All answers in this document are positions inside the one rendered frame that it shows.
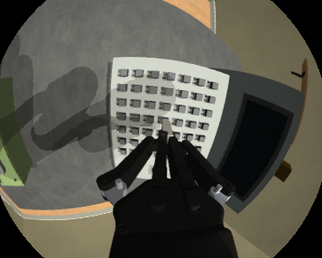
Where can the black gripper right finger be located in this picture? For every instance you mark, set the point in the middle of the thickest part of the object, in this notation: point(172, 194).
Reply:
point(204, 173)

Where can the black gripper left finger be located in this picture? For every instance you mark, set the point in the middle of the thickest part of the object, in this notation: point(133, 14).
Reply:
point(112, 184)

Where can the grey control console with keypad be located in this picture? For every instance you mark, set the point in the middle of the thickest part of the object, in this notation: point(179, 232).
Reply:
point(259, 117)

